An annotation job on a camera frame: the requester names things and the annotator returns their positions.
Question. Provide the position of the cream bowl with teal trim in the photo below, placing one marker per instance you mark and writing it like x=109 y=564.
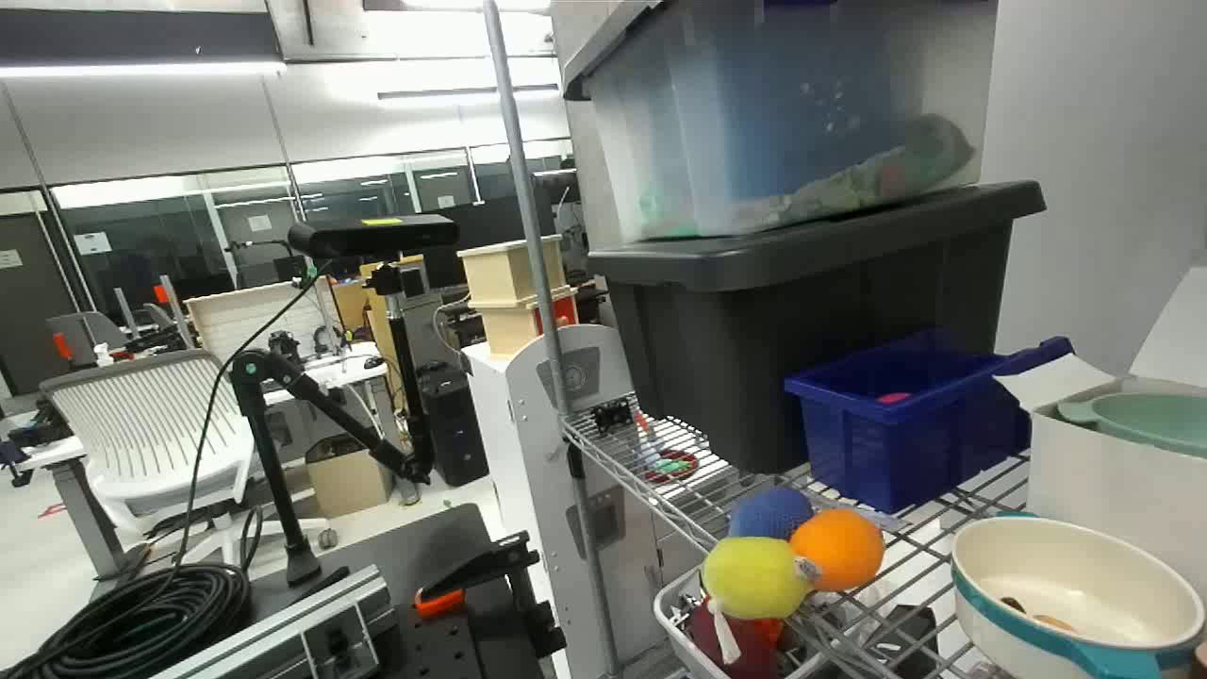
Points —
x=1067 y=580

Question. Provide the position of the light-green bowl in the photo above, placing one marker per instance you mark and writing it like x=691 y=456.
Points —
x=1162 y=415

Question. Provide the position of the beige wooden stand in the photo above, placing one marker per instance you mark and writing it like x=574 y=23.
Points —
x=512 y=286

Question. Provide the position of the rainbow coloured toy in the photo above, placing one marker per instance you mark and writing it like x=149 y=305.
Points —
x=665 y=466

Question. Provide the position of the dark grey storage tote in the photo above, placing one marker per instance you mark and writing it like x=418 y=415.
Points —
x=779 y=340

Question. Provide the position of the black computer tower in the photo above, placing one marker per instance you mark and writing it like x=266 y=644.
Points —
x=452 y=428

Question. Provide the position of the blue fuzzy ball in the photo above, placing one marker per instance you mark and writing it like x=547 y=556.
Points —
x=771 y=512

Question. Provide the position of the clear plastic storage bin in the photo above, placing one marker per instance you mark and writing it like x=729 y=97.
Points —
x=754 y=114

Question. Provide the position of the yellow fuzzy ball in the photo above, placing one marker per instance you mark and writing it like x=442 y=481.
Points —
x=754 y=575

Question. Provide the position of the black perforated table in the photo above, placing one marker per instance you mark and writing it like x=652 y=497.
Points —
x=402 y=550

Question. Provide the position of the small cardboard box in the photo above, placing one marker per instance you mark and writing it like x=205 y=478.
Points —
x=347 y=483

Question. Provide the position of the pink item in bin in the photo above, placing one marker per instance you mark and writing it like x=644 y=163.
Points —
x=892 y=399

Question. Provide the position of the orange fuzzy ball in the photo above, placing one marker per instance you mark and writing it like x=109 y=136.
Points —
x=840 y=550

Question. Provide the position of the blue plastic bin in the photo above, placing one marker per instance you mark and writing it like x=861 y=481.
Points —
x=906 y=456

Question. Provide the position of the red item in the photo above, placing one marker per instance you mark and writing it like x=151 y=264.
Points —
x=754 y=645

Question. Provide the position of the white mesh office chair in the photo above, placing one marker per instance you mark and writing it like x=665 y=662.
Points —
x=146 y=428

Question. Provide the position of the white open box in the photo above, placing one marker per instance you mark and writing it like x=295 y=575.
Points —
x=1106 y=483

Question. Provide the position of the white pedestal panel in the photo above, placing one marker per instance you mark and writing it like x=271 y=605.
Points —
x=539 y=503

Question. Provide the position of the black stereo camera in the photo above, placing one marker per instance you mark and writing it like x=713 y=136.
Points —
x=371 y=237

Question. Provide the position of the black articulated camera stand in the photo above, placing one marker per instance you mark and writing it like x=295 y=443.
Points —
x=271 y=478

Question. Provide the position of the aluminium extrusion rail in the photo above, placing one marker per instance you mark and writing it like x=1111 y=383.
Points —
x=284 y=623

